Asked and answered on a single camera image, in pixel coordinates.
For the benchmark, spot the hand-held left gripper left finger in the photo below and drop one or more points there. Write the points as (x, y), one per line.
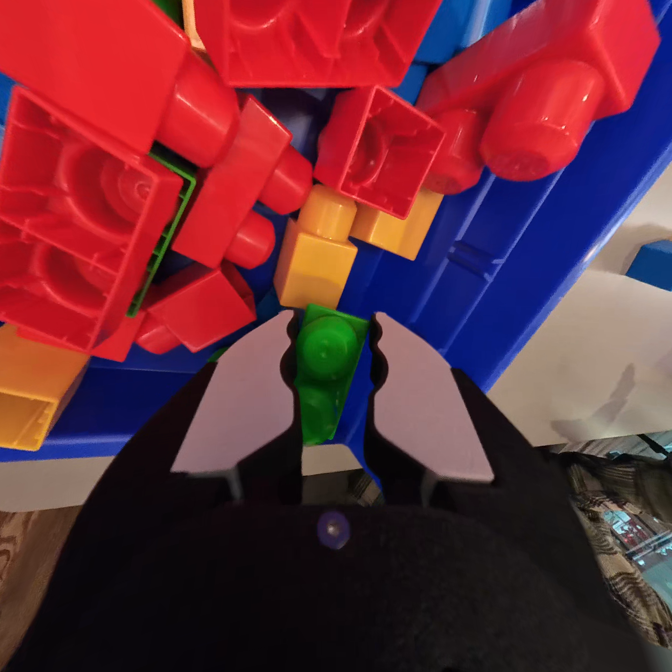
(241, 414)

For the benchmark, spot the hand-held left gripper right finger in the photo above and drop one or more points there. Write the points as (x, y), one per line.
(425, 420)

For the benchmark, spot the green toy block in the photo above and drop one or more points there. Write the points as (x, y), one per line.
(325, 351)

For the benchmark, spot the blue plastic bin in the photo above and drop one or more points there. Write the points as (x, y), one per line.
(525, 252)

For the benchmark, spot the pile of colourful toy blocks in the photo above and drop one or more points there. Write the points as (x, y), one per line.
(78, 210)

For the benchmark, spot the blue toy block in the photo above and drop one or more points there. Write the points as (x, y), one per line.
(651, 265)

